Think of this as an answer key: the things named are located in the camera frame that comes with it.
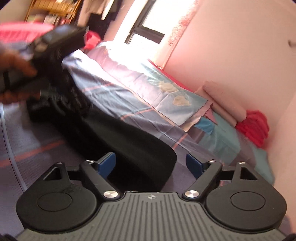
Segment black knit pants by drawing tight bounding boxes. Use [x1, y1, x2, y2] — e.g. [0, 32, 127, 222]
[26, 68, 177, 192]

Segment person left hand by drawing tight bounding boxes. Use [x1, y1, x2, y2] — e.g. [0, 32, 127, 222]
[1, 44, 41, 104]

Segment teal patchwork pillow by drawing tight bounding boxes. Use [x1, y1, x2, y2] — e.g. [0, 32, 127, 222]
[188, 113, 275, 184]

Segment pink folded cloth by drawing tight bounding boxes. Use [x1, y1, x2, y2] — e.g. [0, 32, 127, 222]
[195, 81, 247, 127]

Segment red folded towel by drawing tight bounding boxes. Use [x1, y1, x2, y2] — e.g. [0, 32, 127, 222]
[235, 110, 269, 148]

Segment light blue patterned blanket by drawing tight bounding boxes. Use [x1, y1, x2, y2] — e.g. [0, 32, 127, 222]
[87, 42, 211, 128]

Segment dark framed window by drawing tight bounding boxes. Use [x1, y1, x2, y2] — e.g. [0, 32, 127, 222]
[125, 0, 164, 45]

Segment pink lace curtain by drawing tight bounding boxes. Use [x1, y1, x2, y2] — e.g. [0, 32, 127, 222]
[167, 1, 201, 46]

